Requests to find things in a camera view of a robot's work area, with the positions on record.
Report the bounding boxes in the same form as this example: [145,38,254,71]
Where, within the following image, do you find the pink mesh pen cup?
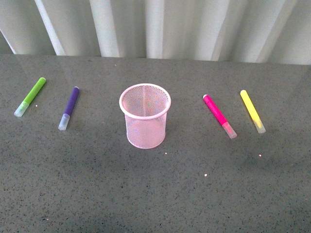
[119,83,172,149]

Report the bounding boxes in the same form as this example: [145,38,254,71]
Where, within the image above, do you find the yellow highlighter pen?
[240,90,266,133]

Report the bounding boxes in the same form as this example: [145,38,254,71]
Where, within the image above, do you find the white pleated curtain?
[0,0,311,65]

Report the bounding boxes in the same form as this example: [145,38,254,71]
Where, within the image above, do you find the purple highlighter pen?
[58,86,80,131]

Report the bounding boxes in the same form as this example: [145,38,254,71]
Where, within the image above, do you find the pink highlighter pen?
[203,95,237,139]

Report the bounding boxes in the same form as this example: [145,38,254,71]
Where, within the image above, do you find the green highlighter pen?
[14,77,46,117]

